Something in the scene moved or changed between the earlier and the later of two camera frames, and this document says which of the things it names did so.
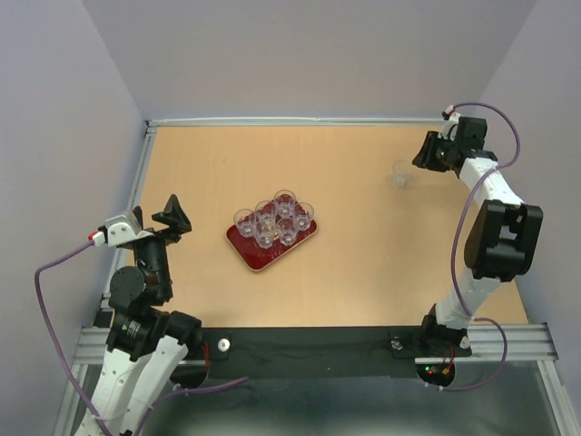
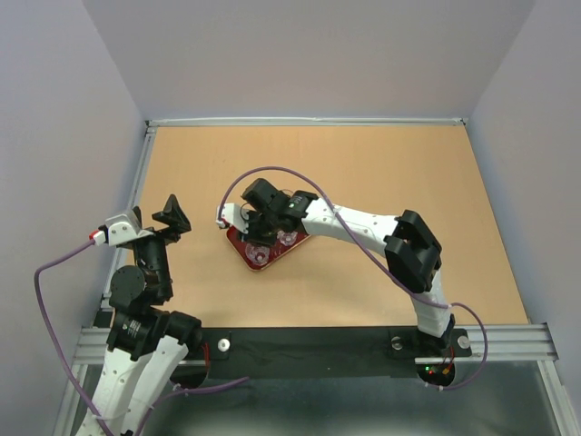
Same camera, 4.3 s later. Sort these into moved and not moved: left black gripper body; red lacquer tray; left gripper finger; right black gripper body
Moved: right black gripper body
Not moved: left gripper finger; red lacquer tray; left black gripper body
